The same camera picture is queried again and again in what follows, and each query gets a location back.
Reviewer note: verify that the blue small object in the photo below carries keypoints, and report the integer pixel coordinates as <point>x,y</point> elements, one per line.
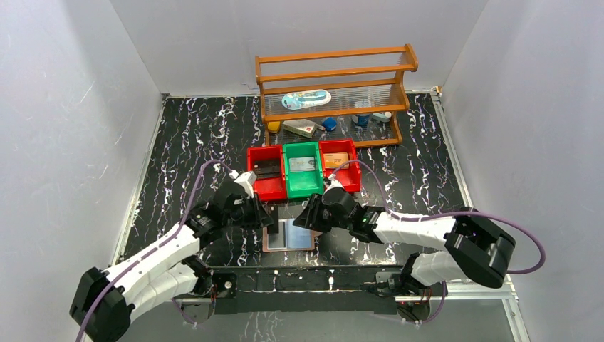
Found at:
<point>329,124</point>

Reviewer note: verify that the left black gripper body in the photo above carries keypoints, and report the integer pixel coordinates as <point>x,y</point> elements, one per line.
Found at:
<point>257,211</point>

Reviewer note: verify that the grey credit card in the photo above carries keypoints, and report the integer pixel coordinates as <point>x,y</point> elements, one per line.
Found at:
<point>302,164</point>

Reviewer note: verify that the blue white oval package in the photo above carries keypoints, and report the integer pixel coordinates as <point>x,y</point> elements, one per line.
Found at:
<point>305,99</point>

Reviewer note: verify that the dark credit card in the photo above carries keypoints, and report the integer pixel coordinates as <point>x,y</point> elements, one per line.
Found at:
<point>265,169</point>

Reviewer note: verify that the wooden shelf rack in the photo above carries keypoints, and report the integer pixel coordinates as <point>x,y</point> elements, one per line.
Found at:
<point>350,91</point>

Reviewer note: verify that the green plastic bin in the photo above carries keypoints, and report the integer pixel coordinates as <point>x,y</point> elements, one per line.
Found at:
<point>303,184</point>

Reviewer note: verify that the yellow small object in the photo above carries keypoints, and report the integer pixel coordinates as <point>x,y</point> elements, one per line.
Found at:
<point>274,126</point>

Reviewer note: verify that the pink leather card holder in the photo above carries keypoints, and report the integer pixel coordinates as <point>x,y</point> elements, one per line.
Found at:
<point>289,238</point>

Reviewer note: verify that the teal white tube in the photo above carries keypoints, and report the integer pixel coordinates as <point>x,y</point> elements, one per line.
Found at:
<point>383,117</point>

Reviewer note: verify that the black base frame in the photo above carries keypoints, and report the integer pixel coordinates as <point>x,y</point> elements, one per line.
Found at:
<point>323,289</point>

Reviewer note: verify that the orange credit card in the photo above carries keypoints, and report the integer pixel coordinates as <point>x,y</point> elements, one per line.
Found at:
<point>333,160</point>

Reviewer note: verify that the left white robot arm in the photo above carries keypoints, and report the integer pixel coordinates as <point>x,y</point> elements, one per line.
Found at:
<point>107,301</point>

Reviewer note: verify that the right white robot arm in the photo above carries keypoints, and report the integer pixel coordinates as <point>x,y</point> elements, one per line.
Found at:
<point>466,246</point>

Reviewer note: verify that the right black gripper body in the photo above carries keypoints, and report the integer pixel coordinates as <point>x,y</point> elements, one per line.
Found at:
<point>330,221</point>

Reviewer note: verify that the blue cup on shelf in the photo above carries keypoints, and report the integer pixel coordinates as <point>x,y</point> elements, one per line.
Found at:
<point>361,120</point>

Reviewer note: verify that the black VIP credit card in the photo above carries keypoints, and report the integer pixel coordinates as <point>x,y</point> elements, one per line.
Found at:
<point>273,228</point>

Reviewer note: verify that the red bin with dark card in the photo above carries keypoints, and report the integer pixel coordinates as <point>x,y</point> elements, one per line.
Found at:
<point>271,189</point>

